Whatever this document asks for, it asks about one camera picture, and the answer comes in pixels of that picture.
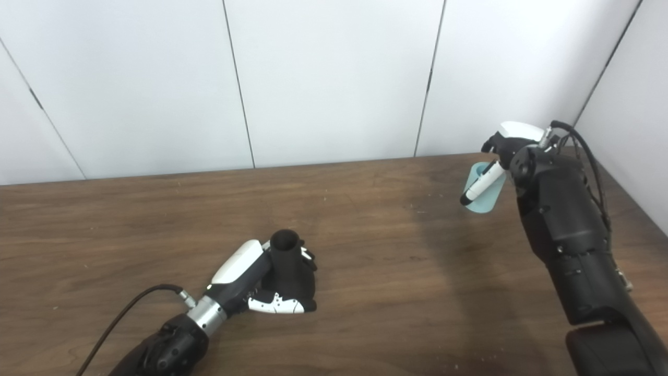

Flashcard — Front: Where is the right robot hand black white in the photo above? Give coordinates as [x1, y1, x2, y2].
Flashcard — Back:
[459, 121, 547, 207]

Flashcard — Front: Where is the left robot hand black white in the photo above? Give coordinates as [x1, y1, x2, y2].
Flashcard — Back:
[207, 239, 318, 317]

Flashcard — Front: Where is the light-blue hose piece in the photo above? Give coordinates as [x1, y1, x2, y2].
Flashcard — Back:
[463, 161, 507, 214]

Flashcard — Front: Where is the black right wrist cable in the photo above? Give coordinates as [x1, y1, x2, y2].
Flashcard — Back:
[543, 120, 612, 231]

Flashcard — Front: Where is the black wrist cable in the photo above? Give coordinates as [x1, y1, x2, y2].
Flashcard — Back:
[75, 284, 197, 376]
[543, 120, 612, 231]

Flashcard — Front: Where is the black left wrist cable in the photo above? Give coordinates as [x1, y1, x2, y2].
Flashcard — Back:
[75, 284, 197, 376]

